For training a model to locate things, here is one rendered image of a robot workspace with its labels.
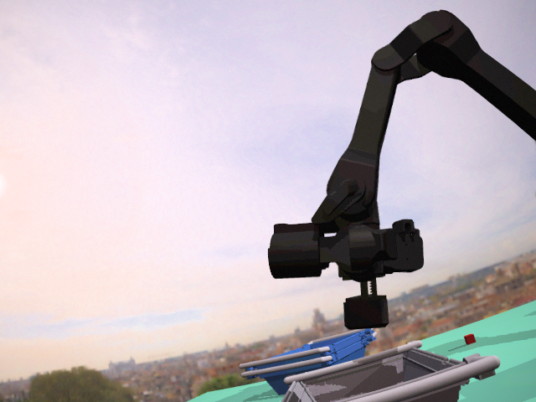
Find small red block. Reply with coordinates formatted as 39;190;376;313
464;334;476;345

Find blue plastic tray with grey wire bars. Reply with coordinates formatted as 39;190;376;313
239;328;374;371

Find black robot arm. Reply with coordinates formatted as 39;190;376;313
268;10;536;279

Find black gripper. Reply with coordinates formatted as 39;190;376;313
338;201;389;329

